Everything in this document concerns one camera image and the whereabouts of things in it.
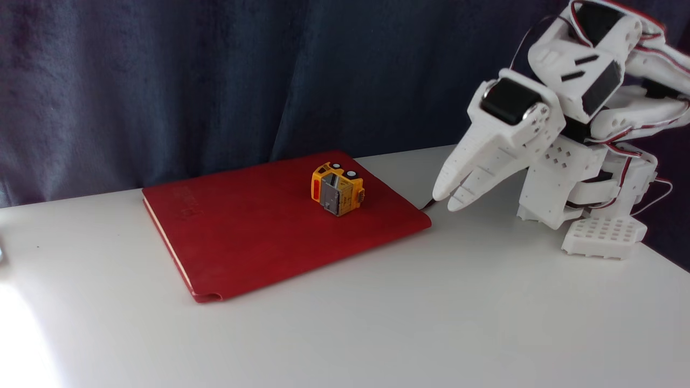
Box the red white base cable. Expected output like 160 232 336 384
631 176 674 217

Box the yellow toy truck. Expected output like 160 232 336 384
311 162 366 217

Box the dark blue curtain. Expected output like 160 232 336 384
0 0 690 273

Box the red white black servo cable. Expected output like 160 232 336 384
509 0 594 71

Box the red notebook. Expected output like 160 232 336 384
142 150 432 303

